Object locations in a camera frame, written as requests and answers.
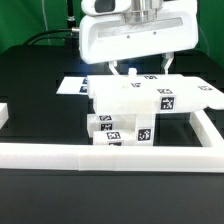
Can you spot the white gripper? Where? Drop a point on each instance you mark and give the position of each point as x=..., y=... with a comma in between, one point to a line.
x=114, y=30

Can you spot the white chair back frame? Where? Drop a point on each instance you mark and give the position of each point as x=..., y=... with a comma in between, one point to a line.
x=146, y=94

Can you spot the white chair seat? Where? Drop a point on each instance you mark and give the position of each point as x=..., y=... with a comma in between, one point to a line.
x=109, y=122

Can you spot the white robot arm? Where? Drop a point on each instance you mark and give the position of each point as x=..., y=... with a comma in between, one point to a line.
x=114, y=30

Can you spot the white marker sheet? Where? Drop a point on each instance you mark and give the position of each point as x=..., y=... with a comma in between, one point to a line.
x=73, y=85

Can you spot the white U-shaped fence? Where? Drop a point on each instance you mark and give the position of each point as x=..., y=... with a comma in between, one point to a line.
x=209, y=157

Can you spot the white block at left edge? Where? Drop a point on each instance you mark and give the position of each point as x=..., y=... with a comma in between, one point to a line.
x=3, y=114

